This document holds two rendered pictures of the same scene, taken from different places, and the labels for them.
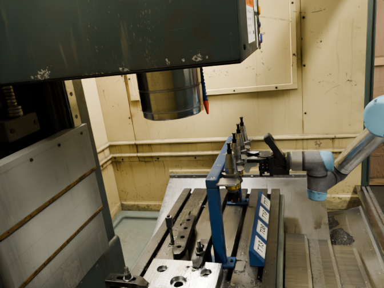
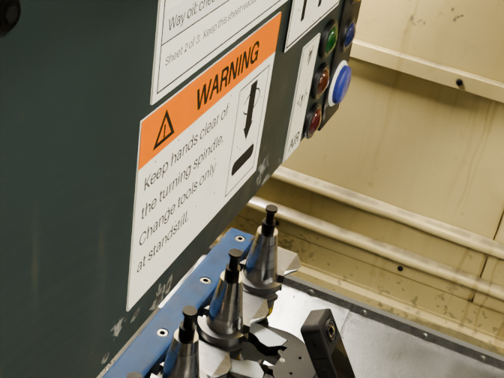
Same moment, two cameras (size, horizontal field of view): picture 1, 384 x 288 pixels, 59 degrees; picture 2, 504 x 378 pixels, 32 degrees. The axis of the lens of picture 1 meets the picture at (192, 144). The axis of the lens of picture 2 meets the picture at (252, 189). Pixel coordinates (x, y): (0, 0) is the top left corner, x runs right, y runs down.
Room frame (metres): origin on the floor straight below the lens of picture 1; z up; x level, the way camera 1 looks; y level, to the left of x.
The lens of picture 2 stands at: (0.47, -0.21, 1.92)
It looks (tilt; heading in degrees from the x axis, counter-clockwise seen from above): 33 degrees down; 2
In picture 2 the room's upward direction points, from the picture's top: 9 degrees clockwise
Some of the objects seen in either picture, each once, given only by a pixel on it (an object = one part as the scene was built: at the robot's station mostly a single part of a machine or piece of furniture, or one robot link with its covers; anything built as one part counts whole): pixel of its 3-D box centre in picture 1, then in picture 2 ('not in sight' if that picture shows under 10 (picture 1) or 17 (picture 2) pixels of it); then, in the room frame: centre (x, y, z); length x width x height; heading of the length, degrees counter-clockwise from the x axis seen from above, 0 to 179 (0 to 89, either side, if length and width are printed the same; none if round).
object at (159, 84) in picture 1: (170, 90); not in sight; (0.86, 0.04, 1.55); 0.16 x 0.16 x 0.12
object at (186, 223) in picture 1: (185, 239); not in sight; (1.13, 0.07, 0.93); 0.26 x 0.05 x 0.06; 168
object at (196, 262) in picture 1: (201, 259); not in sight; (0.94, 0.02, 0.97); 0.13 x 0.03 x 0.15; 163
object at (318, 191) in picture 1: (319, 183); not in sight; (1.18, -0.47, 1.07); 0.11 x 0.08 x 0.11; 127
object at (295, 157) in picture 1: (295, 160); not in sight; (1.20, -0.38, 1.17); 0.08 x 0.05 x 0.08; 163
